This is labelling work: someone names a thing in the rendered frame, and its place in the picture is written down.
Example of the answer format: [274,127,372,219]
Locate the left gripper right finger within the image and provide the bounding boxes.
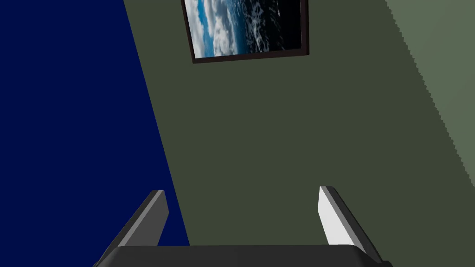
[317,185,383,263]

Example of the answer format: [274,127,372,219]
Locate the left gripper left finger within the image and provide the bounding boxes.
[105,189,170,256]

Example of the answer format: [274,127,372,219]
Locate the framed clouds and sea picture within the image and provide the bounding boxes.
[180,0,310,64]

